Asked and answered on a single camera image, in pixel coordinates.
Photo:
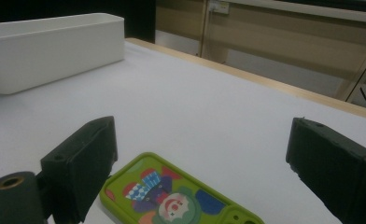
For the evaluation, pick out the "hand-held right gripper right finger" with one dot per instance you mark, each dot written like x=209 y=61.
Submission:
x=336 y=168

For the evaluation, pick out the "white table sheet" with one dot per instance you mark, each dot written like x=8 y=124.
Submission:
x=187 y=109

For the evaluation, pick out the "green cartoon phone case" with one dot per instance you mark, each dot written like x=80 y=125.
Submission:
x=125 y=175

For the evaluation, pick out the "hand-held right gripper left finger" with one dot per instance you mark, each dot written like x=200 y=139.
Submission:
x=78 y=168

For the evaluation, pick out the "white plastic storage bin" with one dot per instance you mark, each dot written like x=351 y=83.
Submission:
x=47 y=56

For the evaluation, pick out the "black tripod stand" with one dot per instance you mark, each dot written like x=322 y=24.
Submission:
x=363 y=73

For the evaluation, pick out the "light wooden table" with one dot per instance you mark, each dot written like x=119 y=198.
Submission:
x=265 y=81

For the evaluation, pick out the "light wooden shelf unit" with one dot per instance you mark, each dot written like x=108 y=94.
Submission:
x=265 y=37

